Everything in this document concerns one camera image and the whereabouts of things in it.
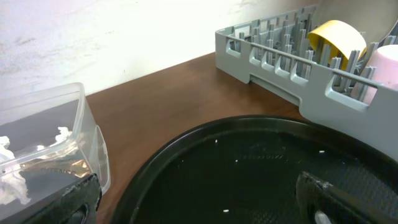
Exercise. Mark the grey dishwasher rack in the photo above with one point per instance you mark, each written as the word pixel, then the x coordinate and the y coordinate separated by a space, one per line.
pixel 375 124

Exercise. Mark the white napkin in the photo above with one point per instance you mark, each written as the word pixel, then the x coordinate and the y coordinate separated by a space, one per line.
pixel 13 185
pixel 63 144

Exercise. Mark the white round plate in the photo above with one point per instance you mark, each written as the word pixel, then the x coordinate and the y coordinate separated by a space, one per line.
pixel 376 18

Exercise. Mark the round black tray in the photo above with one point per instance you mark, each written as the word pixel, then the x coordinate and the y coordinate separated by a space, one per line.
pixel 244 169

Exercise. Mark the pink plastic cup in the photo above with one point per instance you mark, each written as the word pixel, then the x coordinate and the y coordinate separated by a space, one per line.
pixel 385 61

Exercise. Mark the gold foil wrapper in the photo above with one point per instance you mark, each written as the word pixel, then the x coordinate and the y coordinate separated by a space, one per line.
pixel 72 164

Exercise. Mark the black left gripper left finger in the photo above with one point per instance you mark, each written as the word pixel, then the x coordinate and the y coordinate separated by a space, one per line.
pixel 76 203

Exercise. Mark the yellow bowl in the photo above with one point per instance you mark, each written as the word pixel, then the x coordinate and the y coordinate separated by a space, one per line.
pixel 342 38

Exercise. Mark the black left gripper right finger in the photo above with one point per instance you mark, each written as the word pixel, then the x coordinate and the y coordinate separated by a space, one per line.
pixel 319 201

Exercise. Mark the clear plastic bin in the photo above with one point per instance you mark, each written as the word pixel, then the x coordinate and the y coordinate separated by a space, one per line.
pixel 33 119

